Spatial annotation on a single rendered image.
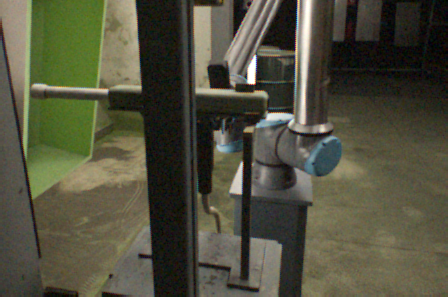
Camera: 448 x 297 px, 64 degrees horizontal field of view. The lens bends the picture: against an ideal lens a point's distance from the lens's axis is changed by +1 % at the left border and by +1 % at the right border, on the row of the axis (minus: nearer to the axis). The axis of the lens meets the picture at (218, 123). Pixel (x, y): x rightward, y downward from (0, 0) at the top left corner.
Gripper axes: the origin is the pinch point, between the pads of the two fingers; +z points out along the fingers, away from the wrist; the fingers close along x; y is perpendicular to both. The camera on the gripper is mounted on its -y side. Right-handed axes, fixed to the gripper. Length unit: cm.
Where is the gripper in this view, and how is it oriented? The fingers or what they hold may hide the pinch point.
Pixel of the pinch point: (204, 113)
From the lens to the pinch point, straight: 70.6
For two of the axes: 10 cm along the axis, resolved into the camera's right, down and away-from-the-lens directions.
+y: 0.0, 9.6, 2.9
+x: -9.8, -0.6, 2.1
